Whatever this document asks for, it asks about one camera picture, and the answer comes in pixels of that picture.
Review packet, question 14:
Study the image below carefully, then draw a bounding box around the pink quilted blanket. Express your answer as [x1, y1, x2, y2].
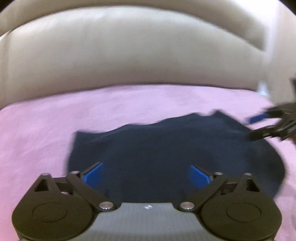
[0, 84, 296, 241]

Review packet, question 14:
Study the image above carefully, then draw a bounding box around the beige padded headboard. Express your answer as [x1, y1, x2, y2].
[0, 0, 296, 110]

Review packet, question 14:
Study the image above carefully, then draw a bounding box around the white bedside item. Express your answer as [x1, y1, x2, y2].
[256, 80, 270, 96]

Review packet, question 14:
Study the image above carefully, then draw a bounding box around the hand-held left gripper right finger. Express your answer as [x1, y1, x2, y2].
[178, 165, 263, 212]

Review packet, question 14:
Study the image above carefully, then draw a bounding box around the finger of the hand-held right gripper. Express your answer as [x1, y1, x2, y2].
[247, 112, 275, 125]
[247, 125, 282, 142]

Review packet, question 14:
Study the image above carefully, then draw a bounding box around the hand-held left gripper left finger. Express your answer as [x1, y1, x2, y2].
[32, 162, 115, 212]

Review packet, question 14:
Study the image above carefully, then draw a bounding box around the navy striped hoodie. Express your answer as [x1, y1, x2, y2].
[67, 110, 286, 205]

